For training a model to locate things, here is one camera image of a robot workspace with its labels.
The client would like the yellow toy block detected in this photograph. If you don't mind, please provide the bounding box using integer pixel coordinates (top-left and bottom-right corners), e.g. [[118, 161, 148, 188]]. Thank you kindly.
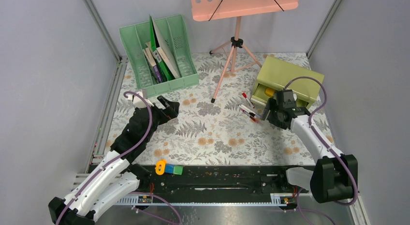
[[264, 88, 276, 97]]

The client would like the red transparent pen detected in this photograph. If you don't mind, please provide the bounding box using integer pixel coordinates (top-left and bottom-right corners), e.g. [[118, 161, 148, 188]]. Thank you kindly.
[[244, 113, 259, 123]]

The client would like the black capped marker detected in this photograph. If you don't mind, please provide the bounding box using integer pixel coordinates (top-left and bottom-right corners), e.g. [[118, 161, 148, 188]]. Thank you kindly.
[[239, 107, 255, 118]]

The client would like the yellow-green drawer cabinet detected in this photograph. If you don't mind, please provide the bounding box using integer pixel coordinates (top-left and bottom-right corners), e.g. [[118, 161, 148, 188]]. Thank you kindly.
[[251, 57, 324, 109]]

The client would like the purple Treehouse book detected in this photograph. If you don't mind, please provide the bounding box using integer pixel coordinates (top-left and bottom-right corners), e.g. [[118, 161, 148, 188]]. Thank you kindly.
[[143, 47, 163, 84]]

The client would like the green plastic folder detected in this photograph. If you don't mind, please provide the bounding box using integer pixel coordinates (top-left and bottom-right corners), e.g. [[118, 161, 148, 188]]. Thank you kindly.
[[148, 14, 176, 81]]

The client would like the white binder folder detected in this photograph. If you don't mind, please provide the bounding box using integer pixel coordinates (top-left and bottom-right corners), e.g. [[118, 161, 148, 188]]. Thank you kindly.
[[149, 16, 181, 81]]

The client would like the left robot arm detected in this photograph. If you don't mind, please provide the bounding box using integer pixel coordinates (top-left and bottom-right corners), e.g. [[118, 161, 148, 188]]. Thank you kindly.
[[48, 91, 180, 225]]

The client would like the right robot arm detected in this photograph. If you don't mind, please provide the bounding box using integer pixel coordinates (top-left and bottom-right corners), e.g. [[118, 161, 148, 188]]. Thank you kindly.
[[261, 90, 358, 206]]

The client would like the blue capped marker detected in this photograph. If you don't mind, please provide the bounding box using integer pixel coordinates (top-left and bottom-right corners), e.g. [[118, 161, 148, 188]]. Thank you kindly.
[[238, 104, 261, 118]]

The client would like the floral table mat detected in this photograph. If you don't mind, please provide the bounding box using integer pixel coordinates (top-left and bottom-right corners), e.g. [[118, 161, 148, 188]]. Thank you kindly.
[[135, 53, 314, 165]]

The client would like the orange blue green block stack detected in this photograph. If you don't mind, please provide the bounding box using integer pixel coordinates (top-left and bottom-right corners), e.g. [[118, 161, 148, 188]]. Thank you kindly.
[[155, 160, 184, 175]]

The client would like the green desktop file organizer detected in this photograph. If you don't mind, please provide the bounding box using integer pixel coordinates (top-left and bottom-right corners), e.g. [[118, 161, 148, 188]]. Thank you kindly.
[[119, 15, 199, 97]]

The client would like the pink music stand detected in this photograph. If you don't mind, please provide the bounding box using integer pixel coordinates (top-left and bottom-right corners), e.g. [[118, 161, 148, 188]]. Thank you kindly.
[[191, 0, 299, 103]]

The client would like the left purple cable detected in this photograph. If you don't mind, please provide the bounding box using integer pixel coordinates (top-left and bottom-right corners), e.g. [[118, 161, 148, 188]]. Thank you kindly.
[[53, 90, 183, 225]]

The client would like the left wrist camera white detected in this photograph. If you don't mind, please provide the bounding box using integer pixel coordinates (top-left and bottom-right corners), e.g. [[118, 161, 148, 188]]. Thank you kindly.
[[132, 89, 154, 108]]

